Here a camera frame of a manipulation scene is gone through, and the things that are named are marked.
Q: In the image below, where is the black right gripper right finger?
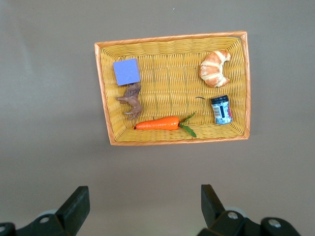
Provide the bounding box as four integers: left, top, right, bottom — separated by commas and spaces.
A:
198, 184, 262, 236

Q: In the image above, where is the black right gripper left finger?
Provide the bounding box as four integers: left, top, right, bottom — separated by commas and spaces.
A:
16, 185, 91, 236

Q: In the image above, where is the brown table cloth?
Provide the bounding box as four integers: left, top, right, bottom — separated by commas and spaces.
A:
0, 0, 315, 236

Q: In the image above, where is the small blue labelled can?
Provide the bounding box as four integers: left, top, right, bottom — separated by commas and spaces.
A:
210, 95, 233, 125

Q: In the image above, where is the orange toy carrot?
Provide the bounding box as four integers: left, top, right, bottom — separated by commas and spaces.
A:
132, 111, 197, 139

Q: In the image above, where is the brown toy animal figurine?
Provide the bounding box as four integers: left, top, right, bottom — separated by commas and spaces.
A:
115, 83, 143, 121

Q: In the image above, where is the yellow wicker tray orange rim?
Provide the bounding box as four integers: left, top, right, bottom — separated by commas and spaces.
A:
94, 30, 252, 147

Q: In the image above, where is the toy croissant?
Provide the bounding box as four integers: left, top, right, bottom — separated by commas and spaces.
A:
198, 49, 232, 88

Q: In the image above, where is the purple foam cube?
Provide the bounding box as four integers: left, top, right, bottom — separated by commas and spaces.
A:
113, 58, 141, 87

